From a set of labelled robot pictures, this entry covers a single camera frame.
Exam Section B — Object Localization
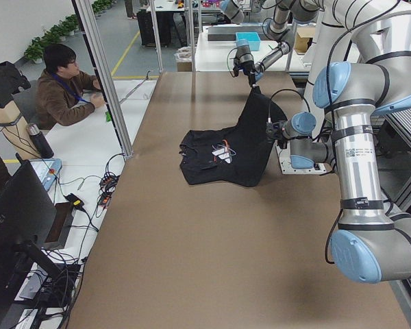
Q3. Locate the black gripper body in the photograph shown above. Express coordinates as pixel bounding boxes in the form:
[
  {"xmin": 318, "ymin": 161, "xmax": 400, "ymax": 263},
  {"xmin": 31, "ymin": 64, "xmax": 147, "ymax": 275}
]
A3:
[
  {"xmin": 270, "ymin": 121, "xmax": 287, "ymax": 146},
  {"xmin": 241, "ymin": 61, "xmax": 257, "ymax": 77}
]

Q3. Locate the black printed t-shirt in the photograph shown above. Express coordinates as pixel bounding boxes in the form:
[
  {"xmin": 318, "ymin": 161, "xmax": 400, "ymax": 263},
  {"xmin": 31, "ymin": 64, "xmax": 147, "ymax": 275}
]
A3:
[{"xmin": 179, "ymin": 86, "xmax": 287, "ymax": 187}]

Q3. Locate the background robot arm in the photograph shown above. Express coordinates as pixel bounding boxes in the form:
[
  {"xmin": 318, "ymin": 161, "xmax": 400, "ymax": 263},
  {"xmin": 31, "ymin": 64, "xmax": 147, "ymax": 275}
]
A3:
[{"xmin": 220, "ymin": 0, "xmax": 244, "ymax": 24}]

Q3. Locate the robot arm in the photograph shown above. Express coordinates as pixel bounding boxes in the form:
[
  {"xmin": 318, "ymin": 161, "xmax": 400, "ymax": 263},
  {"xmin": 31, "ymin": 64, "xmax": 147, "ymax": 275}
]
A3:
[
  {"xmin": 266, "ymin": 62, "xmax": 411, "ymax": 284},
  {"xmin": 232, "ymin": 1, "xmax": 319, "ymax": 86}
]

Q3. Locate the blue plastic tray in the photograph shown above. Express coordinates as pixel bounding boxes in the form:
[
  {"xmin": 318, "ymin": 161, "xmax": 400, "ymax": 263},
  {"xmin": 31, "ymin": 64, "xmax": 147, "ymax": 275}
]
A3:
[{"xmin": 235, "ymin": 32, "xmax": 261, "ymax": 51}]

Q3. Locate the cardboard box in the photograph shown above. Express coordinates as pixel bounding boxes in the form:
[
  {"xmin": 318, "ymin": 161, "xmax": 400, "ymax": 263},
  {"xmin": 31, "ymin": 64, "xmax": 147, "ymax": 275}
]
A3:
[{"xmin": 294, "ymin": 26, "xmax": 316, "ymax": 53}]

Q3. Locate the black power strip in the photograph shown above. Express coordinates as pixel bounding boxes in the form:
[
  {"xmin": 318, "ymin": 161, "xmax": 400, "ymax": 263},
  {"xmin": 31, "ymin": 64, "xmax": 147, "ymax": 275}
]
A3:
[{"xmin": 97, "ymin": 171, "xmax": 120, "ymax": 209}]

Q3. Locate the seated man brown jacket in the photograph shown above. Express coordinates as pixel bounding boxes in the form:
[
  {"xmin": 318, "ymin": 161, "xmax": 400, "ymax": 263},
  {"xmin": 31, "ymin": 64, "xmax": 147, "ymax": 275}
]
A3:
[{"xmin": 35, "ymin": 44, "xmax": 105, "ymax": 130}]

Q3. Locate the black thermos bottle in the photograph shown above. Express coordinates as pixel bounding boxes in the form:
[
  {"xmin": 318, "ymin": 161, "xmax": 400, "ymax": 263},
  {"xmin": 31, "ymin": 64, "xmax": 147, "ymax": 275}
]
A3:
[{"xmin": 26, "ymin": 123, "xmax": 54, "ymax": 158}]

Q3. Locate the blue grey teach pendant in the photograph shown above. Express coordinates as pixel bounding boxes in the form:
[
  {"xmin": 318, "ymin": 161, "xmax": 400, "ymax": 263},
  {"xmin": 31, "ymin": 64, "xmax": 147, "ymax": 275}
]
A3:
[{"xmin": 29, "ymin": 158, "xmax": 62, "ymax": 191}]

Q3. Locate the black Huawei monitor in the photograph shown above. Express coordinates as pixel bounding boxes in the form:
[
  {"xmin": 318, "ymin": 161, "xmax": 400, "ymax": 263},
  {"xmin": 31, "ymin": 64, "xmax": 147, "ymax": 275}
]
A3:
[{"xmin": 0, "ymin": 160, "xmax": 60, "ymax": 324}]

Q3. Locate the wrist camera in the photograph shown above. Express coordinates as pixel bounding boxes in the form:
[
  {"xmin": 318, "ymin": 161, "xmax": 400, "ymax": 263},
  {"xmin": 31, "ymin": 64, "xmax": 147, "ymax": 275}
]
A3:
[
  {"xmin": 232, "ymin": 58, "xmax": 243, "ymax": 77},
  {"xmin": 266, "ymin": 122, "xmax": 279, "ymax": 143}
]

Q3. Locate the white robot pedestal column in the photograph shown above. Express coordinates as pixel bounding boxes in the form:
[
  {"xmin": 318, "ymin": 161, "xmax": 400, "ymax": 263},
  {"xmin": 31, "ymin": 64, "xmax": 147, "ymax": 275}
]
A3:
[{"xmin": 275, "ymin": 0, "xmax": 374, "ymax": 175}]

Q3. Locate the green handled long stick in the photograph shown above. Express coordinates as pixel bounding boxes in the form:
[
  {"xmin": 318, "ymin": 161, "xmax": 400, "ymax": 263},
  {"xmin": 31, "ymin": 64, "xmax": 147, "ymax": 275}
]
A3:
[{"xmin": 105, "ymin": 111, "xmax": 112, "ymax": 122}]

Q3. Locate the aluminium frame post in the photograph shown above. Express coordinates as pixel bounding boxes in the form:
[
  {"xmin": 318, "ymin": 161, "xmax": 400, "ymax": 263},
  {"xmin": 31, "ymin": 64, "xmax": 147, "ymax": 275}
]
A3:
[{"xmin": 72, "ymin": 0, "xmax": 133, "ymax": 159}]

